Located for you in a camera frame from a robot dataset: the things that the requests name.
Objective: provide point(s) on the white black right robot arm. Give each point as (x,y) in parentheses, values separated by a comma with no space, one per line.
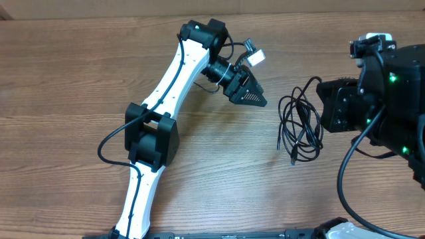
(388,95)

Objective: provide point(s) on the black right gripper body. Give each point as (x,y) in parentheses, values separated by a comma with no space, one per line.
(342,112)

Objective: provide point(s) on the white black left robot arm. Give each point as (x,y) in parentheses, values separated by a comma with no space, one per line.
(151,135)

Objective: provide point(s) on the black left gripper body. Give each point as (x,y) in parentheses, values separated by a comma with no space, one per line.
(231,88)

